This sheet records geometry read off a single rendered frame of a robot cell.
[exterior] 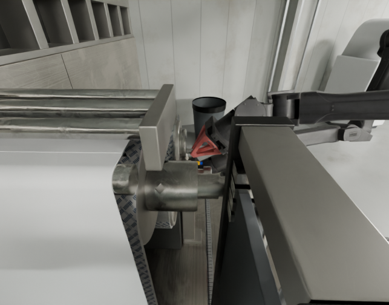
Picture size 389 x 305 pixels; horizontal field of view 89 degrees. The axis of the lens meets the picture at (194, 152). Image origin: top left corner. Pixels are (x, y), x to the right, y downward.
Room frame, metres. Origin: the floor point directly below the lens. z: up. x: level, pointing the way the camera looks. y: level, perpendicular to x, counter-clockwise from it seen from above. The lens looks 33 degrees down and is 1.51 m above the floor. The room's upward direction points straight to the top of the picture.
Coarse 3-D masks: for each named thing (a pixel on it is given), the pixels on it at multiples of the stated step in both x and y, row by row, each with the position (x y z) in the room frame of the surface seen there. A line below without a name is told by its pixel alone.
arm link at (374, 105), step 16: (272, 96) 0.42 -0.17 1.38; (288, 96) 0.39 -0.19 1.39; (304, 96) 0.38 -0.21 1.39; (320, 96) 0.36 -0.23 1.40; (336, 96) 0.35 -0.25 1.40; (352, 96) 0.33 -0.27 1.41; (368, 96) 0.32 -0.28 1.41; (384, 96) 0.31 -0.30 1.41; (288, 112) 0.39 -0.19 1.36; (304, 112) 0.36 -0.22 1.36; (320, 112) 0.35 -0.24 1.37; (336, 112) 0.33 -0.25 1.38; (352, 112) 0.32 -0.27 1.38; (368, 112) 0.31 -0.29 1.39; (384, 112) 0.30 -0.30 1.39
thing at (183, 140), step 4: (180, 128) 0.45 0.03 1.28; (184, 128) 0.45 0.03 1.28; (180, 132) 0.43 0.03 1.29; (184, 132) 0.43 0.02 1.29; (180, 136) 0.42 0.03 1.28; (184, 136) 0.42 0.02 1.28; (180, 140) 0.41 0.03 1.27; (184, 140) 0.41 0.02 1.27; (180, 144) 0.41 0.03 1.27; (184, 144) 0.40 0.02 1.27; (180, 148) 0.40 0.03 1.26; (184, 148) 0.40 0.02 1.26; (180, 152) 0.40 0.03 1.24; (184, 152) 0.40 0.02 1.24; (180, 156) 0.41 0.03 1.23; (184, 156) 0.41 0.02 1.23
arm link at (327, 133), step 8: (312, 128) 0.60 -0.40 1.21; (320, 128) 0.59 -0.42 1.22; (328, 128) 0.59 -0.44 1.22; (336, 128) 0.59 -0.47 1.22; (344, 128) 0.58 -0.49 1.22; (352, 128) 0.58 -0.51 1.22; (304, 136) 0.56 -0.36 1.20; (312, 136) 0.57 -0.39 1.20; (320, 136) 0.57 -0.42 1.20; (328, 136) 0.58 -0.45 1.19; (336, 136) 0.58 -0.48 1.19; (344, 136) 0.56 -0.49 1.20; (352, 136) 0.57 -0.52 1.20; (304, 144) 0.55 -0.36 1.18; (312, 144) 0.56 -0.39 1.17
